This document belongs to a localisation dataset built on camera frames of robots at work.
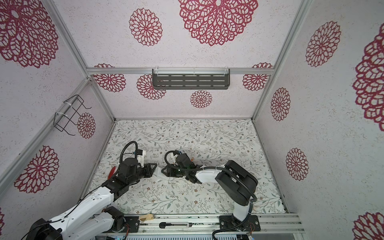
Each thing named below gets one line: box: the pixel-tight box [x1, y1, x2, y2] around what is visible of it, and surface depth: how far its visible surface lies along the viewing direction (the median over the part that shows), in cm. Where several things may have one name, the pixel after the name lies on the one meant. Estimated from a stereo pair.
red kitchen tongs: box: [108, 166, 116, 180], surface depth 93 cm
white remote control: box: [153, 166, 169, 180], surface depth 83 cm
